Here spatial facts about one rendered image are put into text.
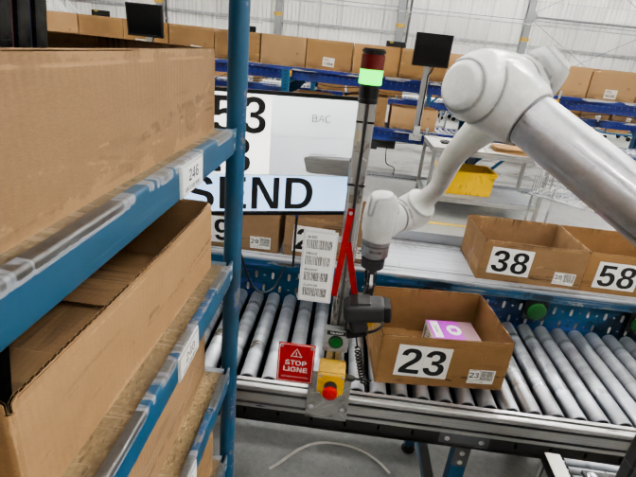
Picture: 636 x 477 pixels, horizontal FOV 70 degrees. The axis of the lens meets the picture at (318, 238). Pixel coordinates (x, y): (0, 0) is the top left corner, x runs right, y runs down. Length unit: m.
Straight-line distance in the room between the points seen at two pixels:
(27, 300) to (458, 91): 0.80
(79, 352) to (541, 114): 0.80
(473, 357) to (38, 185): 1.30
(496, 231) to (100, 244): 1.94
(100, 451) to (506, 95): 0.81
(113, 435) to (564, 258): 1.74
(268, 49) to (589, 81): 3.97
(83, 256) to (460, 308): 1.50
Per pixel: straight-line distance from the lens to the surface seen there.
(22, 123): 0.30
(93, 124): 0.35
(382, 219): 1.38
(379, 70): 1.03
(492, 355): 1.47
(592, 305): 2.02
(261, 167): 1.13
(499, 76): 0.92
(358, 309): 1.13
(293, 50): 6.20
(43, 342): 0.57
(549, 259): 1.94
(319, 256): 1.14
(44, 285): 0.28
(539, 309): 1.94
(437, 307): 1.68
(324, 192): 1.19
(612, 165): 0.90
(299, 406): 1.41
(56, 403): 0.39
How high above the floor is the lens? 1.66
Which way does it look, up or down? 23 degrees down
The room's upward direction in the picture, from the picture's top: 6 degrees clockwise
